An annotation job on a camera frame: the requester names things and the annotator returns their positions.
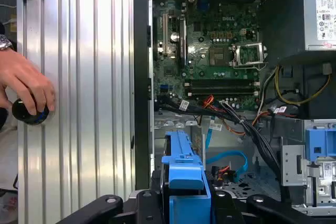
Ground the yellow wire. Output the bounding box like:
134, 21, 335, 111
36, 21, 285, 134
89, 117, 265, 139
274, 65, 332, 105

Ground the metal socket cover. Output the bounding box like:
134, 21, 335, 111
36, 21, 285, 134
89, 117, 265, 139
232, 42, 266, 66

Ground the black RAM slot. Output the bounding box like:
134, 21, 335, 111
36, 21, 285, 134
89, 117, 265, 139
184, 78, 260, 83
184, 82, 260, 88
184, 87, 260, 92
184, 91, 260, 97

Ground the blue flat data wire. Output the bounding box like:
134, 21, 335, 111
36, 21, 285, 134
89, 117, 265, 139
205, 150, 249, 183

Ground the silver power supply with label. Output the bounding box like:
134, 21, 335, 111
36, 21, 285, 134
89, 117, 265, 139
302, 0, 336, 51

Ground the green Dell motherboard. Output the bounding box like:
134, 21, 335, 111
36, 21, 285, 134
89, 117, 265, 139
152, 0, 264, 112

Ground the blue plastic drive carrier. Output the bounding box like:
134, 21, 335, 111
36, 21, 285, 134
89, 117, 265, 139
304, 126, 336, 163

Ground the person's bare hand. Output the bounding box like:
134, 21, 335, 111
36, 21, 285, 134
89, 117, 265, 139
0, 49, 57, 116

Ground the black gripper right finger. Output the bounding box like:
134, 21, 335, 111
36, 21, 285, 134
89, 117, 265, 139
209, 181, 329, 224

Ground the black cable bundle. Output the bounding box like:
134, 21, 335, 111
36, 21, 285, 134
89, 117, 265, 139
156, 95, 291, 201

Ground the round black tool blue ring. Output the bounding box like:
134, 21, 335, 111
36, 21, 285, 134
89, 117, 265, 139
11, 98, 51, 126

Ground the hard disk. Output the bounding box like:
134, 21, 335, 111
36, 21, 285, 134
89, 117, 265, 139
160, 129, 214, 224

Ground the grey metal disk bay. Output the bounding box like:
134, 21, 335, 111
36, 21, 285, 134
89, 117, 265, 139
279, 135, 336, 209

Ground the silver wristwatch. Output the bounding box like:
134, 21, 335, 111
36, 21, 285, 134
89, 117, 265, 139
0, 34, 14, 51

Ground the black power wire connector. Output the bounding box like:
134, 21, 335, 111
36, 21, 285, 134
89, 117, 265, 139
211, 165, 236, 183

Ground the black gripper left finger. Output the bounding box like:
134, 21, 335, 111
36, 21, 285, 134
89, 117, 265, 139
56, 170, 169, 224

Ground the open black PC case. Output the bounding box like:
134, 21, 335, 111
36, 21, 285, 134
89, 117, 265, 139
132, 0, 336, 224

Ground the thin wire locking lever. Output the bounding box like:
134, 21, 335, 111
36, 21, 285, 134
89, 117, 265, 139
232, 61, 269, 71

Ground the red orange wire bunch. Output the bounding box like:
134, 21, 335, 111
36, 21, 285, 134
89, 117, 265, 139
203, 94, 215, 109

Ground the CPU socket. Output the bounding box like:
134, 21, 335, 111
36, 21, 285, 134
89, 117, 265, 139
229, 41, 268, 70

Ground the dark square chipset heatsink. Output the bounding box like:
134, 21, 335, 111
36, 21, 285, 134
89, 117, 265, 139
208, 47, 232, 67

